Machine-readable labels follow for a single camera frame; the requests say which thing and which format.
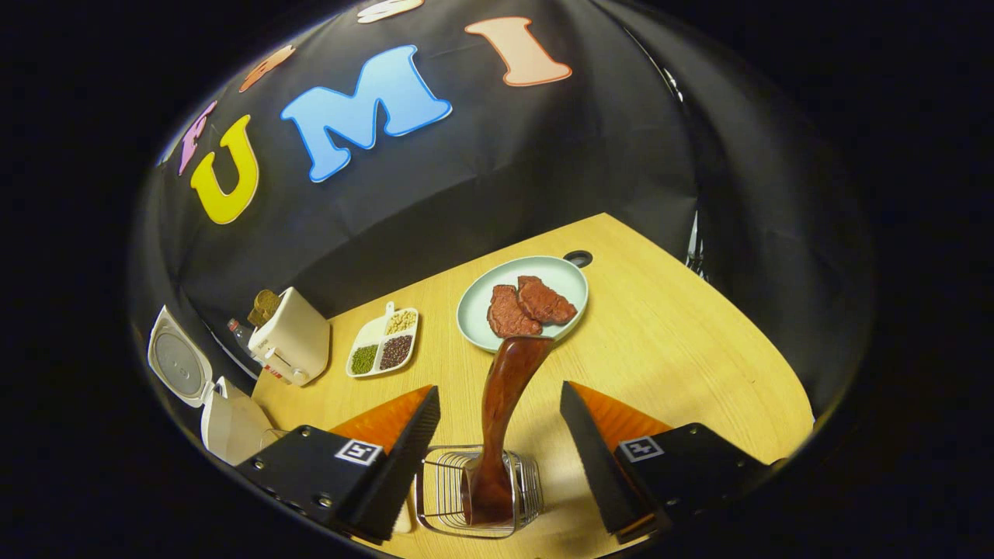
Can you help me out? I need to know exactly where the white toaster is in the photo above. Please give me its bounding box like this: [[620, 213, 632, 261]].
[[246, 286, 332, 387]]

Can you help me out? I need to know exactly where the red meat piece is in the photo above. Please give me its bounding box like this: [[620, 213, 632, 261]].
[[487, 284, 544, 339], [516, 275, 579, 326]]

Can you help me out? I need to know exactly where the black backdrop cloth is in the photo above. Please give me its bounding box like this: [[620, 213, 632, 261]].
[[132, 0, 875, 436]]

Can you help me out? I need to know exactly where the brown toast slice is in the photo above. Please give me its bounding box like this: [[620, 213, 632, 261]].
[[248, 289, 283, 328]]

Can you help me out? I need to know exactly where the metal wire chopstick holder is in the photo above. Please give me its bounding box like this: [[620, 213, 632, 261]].
[[415, 444, 545, 540]]

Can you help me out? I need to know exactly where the brown wooden spoon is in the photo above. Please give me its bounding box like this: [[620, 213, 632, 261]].
[[461, 335, 557, 528]]

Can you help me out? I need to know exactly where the clear water bottle red label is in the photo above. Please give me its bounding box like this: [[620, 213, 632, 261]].
[[227, 316, 293, 382]]

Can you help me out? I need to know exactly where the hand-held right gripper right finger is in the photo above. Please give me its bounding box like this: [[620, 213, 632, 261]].
[[560, 380, 778, 543]]

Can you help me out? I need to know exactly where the pale green plate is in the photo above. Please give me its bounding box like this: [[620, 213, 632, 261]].
[[456, 255, 590, 355]]

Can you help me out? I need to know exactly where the white rice cooker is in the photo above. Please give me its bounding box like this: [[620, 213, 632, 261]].
[[147, 304, 277, 467]]

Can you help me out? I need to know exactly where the white divided bean dish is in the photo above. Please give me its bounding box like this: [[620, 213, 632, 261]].
[[345, 300, 421, 380]]

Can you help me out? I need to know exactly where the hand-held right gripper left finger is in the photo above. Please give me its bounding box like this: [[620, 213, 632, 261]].
[[233, 385, 442, 543]]

